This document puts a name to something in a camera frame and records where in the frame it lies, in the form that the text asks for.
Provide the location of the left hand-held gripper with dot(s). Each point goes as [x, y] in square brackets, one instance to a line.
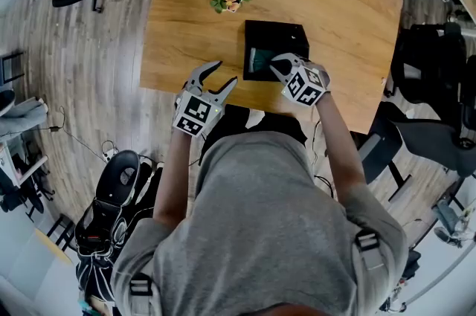
[195, 113]

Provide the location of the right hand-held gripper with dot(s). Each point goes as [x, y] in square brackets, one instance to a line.
[306, 86]

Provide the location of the green plastic packet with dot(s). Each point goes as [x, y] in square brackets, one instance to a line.
[264, 60]

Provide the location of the person's left forearm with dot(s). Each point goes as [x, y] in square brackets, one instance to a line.
[173, 177]

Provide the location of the person's right forearm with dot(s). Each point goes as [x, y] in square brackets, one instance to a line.
[340, 151]

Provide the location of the black open box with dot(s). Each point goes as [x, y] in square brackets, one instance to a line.
[275, 35]

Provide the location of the person's left leg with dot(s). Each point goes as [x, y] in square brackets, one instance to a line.
[227, 125]

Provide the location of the person's leg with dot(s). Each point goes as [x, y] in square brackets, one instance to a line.
[227, 125]
[284, 126]
[22, 115]

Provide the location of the person's right leg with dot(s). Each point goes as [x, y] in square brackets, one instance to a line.
[284, 126]

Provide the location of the wooden table with white legs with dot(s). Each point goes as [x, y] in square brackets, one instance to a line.
[334, 9]

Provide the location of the white power strip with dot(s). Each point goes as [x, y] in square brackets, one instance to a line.
[109, 155]

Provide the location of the person's grey shirt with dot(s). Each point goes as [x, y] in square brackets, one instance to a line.
[260, 232]

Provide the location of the black swivel chair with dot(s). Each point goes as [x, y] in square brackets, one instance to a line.
[18, 192]

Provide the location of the yellow round table top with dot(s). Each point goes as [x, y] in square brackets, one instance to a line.
[54, 247]

